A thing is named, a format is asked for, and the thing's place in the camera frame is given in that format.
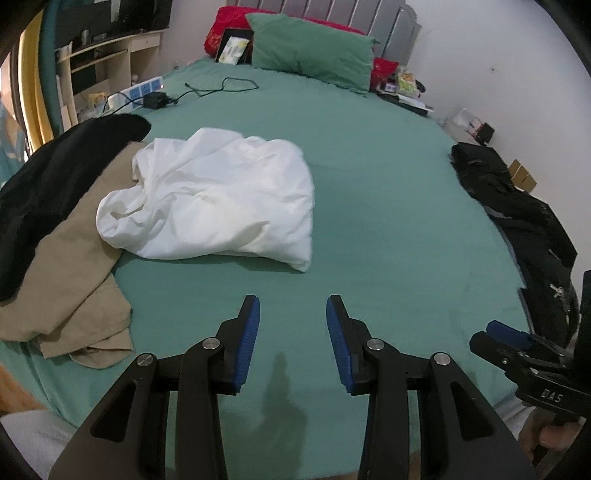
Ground green sheeted bed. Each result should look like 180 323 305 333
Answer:
0 55 532 476

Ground person's left leg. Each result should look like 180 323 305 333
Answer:
0 408 88 480

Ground person's right leg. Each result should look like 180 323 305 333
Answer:
496 397 527 435

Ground green pillow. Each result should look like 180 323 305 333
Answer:
245 13 380 95

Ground teal cloth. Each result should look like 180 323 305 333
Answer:
0 99 24 171

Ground white hooded jacket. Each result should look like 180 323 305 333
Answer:
95 128 315 273

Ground folded tan and black clothes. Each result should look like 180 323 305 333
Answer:
0 141 153 370

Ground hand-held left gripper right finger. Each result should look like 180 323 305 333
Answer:
325 294 539 480

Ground person's right hand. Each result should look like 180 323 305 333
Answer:
519 411 580 467

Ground grey padded headboard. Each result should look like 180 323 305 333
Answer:
235 0 423 65

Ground black garment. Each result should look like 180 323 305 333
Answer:
0 114 152 303

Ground wooden desk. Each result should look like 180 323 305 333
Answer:
54 28 164 130

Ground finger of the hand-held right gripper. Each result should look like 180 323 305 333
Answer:
485 320 574 358
468 331 555 374

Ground cardboard box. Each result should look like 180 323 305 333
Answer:
508 159 537 193

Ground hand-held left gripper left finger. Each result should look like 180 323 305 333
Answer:
48 294 262 480

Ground black charger with cable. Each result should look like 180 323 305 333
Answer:
143 77 259 110

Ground person's leg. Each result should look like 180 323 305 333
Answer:
496 397 527 435
0 408 88 480

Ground black jacket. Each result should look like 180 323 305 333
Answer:
466 175 580 352

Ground white power strip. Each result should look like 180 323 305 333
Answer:
107 76 164 114

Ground white box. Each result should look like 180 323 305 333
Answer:
452 108 481 137

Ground red pillow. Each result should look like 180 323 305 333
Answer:
204 6 400 90

